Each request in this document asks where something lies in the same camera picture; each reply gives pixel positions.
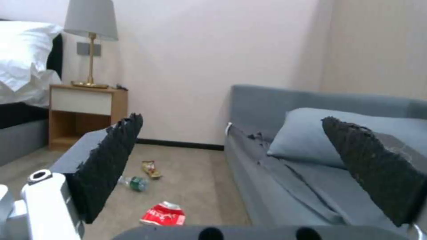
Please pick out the blue-grey sofa pillow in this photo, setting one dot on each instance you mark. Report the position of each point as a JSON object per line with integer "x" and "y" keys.
{"x": 310, "y": 140}

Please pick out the wooden nightstand with white drawer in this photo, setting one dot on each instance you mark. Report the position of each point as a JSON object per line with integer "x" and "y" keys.
{"x": 87, "y": 112}

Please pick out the crumpled yellow snack wrapper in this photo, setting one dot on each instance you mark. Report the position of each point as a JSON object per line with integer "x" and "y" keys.
{"x": 151, "y": 169}

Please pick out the grey fabric sofa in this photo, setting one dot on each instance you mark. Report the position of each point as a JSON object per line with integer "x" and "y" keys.
{"x": 300, "y": 160}

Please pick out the grey wall switch panel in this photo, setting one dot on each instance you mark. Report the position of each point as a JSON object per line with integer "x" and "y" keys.
{"x": 83, "y": 48}

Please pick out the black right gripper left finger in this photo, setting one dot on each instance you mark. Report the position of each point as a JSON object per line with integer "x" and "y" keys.
{"x": 103, "y": 162}

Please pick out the clear green-label plastic bottle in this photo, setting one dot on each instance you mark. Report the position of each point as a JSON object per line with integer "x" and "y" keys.
{"x": 135, "y": 183}

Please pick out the crushed red soda can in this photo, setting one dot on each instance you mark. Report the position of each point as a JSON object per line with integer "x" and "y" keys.
{"x": 163, "y": 213}

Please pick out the small black object on nightstand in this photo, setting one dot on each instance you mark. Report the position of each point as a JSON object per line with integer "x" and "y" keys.
{"x": 120, "y": 87}

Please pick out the bed with grey base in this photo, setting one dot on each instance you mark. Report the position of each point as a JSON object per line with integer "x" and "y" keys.
{"x": 23, "y": 130}

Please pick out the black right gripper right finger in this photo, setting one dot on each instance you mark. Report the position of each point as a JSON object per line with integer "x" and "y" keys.
{"x": 373, "y": 172}

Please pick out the brass table lamp grey shade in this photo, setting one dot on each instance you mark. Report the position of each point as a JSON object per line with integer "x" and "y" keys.
{"x": 90, "y": 32}

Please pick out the white bed pillow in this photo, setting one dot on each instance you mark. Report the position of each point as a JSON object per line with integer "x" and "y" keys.
{"x": 25, "y": 52}

